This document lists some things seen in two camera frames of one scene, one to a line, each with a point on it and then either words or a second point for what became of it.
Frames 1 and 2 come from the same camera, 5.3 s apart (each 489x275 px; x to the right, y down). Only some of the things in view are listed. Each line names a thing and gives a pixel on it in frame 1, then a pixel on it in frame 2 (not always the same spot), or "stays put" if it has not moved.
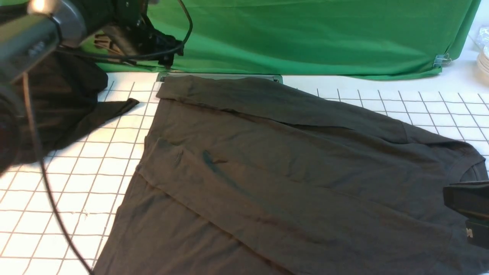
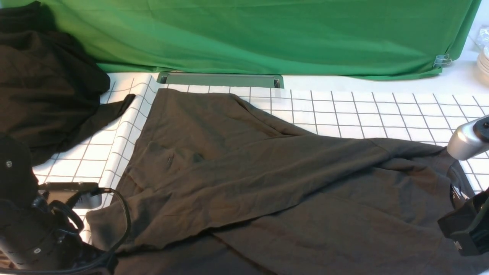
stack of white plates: x=483 y=62 stays put
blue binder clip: x=441 y=59 stays put
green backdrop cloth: x=379 y=39 stays put
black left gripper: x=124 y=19 → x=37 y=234
